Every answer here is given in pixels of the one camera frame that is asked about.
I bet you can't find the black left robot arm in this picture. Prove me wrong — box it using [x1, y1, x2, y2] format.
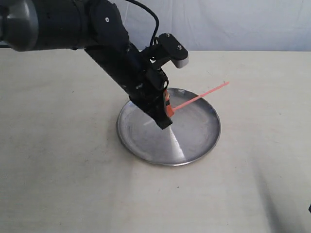
[0, 0, 172, 129]

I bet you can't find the black camera cable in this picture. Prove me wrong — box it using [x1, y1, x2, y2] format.
[126, 0, 160, 47]

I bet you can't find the round stainless steel plate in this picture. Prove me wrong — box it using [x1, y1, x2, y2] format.
[116, 98, 221, 166]

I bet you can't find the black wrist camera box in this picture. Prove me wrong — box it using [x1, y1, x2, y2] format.
[158, 33, 189, 69]

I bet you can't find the white backdrop cloth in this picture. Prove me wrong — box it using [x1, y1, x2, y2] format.
[106, 0, 311, 52]

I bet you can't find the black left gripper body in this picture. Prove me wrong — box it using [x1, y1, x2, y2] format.
[85, 44, 168, 114]

